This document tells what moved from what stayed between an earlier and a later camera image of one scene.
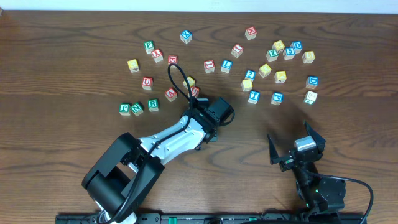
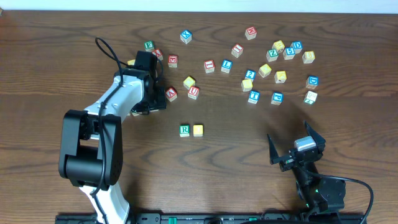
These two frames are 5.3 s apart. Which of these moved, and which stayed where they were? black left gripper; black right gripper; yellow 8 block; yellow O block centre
Moved: black left gripper
Stayed: yellow 8 block; yellow O block centre; black right gripper
